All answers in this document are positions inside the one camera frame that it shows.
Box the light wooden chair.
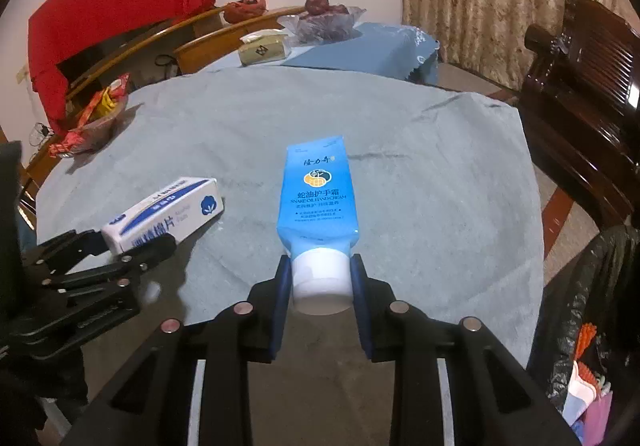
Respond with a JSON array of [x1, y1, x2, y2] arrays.
[[173, 18, 301, 75]]

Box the knotted red bag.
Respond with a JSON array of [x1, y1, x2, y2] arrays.
[[222, 0, 265, 24]]

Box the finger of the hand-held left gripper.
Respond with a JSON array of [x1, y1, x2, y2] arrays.
[[20, 228, 108, 277], [40, 234, 178, 294]]

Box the light blue cloth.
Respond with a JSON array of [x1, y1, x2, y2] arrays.
[[282, 22, 441, 85]]

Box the glass fruit bowl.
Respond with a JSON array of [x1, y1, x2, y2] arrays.
[[276, 6, 366, 44]]

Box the dark carved wooden chair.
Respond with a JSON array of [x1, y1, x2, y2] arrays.
[[517, 0, 640, 227]]

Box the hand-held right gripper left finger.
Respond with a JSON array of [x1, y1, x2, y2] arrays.
[[60, 253, 293, 446]]

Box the glass snack bowl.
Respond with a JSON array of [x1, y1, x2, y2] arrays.
[[65, 98, 132, 159]]

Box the black bin bag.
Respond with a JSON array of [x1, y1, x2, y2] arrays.
[[527, 225, 640, 446]]

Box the white and blue carton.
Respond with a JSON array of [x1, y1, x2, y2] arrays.
[[100, 176, 224, 257]]

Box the wooden chair backs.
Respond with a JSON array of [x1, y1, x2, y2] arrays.
[[65, 6, 246, 101]]

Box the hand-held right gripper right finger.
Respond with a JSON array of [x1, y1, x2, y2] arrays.
[[348, 253, 583, 446]]

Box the orange plastic scrap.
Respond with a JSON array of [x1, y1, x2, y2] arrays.
[[575, 323, 597, 360]]

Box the white and blue wrapper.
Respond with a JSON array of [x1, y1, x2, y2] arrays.
[[562, 361, 601, 423]]

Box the beige tissue box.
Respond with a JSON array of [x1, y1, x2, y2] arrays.
[[237, 29, 291, 67]]

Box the tangled cables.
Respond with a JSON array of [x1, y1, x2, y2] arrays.
[[30, 123, 57, 147]]

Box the pink plastic wrapper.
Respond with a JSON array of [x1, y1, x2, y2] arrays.
[[582, 391, 614, 446]]

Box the blue hand cream tube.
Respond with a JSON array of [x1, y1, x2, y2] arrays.
[[276, 136, 358, 317]]

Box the grey-blue fluffy tablecloth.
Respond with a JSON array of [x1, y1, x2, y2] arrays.
[[36, 60, 546, 372]]

